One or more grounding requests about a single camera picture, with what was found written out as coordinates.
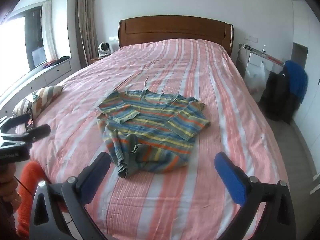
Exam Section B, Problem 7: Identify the striped knit sweater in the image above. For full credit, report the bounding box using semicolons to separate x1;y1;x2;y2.
96;90;211;179

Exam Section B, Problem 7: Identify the white sheer curtain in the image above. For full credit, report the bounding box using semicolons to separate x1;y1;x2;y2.
41;1;57;63

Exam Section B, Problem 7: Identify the window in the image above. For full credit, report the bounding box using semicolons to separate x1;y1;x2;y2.
0;5;47;73

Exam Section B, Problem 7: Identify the black jacket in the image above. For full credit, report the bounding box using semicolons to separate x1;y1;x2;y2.
259;66;300;125

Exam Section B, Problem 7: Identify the person's left hand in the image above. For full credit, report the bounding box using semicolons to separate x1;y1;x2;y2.
0;164;19;203

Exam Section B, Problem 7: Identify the white table fan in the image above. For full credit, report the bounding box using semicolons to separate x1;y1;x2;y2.
98;41;111;57

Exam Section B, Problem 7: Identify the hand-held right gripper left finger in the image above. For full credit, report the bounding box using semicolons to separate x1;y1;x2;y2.
15;152;111;240

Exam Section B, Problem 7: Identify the dark clothes pile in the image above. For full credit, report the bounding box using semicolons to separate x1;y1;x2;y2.
42;56;70;69

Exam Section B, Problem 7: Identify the blue garment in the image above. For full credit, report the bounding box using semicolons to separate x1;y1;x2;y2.
284;60;308;104

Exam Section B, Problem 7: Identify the pink striped bed cover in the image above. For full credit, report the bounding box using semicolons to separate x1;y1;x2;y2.
15;39;290;240

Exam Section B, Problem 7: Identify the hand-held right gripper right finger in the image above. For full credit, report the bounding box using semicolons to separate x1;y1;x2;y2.
214;152;298;240

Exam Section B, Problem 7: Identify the white desk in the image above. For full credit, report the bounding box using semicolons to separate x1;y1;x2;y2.
236;43;287;90

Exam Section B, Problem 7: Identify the white wardrobe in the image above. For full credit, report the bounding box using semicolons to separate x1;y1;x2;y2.
292;0;320;195

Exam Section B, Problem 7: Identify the white plastic bag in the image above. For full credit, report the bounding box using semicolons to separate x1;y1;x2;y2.
245;61;266;93

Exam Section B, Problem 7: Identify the wooden nightstand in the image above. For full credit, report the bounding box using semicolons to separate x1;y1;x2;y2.
90;56;105;67

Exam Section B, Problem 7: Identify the wooden headboard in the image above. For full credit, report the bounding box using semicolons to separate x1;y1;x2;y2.
118;15;234;58

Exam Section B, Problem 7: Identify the brown curtain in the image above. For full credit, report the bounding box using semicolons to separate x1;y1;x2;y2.
75;0;98;69

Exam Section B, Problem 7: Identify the white window seat cabinet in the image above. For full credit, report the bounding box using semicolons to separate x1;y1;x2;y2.
0;56;73;113

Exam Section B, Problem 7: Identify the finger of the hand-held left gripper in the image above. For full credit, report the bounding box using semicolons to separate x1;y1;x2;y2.
0;114;27;133
25;124;51;143

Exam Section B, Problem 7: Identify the striped pillow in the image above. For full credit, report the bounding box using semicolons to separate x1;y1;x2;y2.
12;85;64;120

